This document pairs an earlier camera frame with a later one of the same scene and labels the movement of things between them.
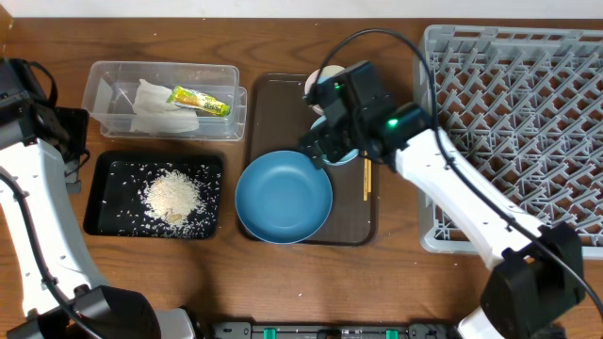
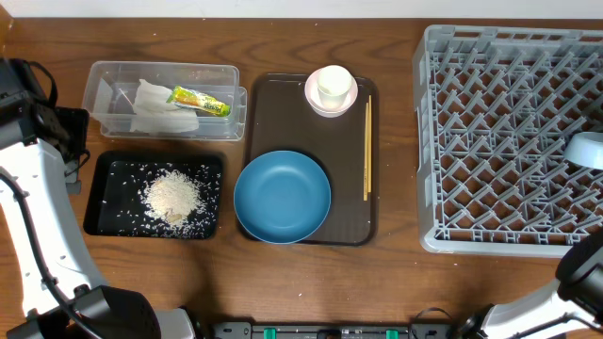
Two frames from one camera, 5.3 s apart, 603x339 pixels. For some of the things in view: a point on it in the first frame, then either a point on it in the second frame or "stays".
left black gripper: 72,121 stays
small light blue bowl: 336,163 -> 585,148
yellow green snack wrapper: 181,96 stays
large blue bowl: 283,197 stays
